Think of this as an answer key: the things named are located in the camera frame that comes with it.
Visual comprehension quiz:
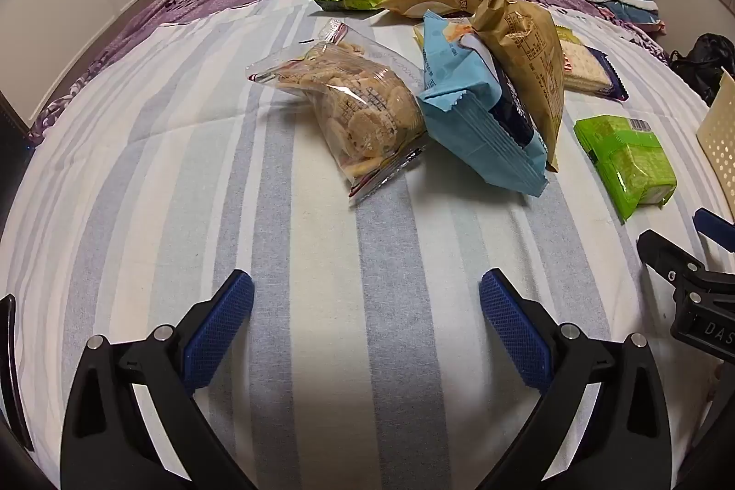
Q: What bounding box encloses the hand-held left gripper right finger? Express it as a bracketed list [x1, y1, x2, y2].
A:
[479, 269, 673, 490]

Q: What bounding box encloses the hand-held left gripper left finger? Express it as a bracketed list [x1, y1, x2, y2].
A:
[60, 269, 256, 490]

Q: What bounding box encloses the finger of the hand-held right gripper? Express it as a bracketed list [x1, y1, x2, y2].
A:
[637, 230, 707, 290]
[693, 208, 735, 253]

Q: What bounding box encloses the cream perforated plastic basket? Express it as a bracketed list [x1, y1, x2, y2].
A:
[696, 68, 735, 215]

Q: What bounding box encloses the green cracker packet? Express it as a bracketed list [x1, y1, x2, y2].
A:
[574, 115, 677, 224]

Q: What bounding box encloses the dark blue cracker packet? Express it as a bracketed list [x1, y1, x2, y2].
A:
[554, 36, 629, 101]

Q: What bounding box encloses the light blue snack packet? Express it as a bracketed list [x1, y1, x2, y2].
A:
[414, 11, 549, 197]

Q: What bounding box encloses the brown snack bag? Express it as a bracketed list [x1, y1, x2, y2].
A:
[471, 0, 566, 173]

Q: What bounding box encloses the clear bag of biscuits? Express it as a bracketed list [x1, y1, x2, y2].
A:
[247, 20, 429, 207]

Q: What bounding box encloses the black bag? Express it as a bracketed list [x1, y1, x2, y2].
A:
[669, 32, 735, 106]

